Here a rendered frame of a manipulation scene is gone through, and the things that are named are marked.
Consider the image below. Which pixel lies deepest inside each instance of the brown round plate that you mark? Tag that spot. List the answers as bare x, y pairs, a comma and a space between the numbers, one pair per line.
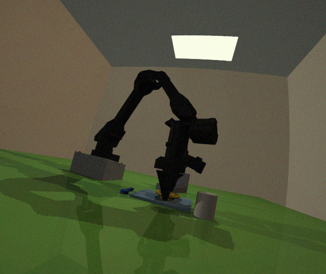
171, 197

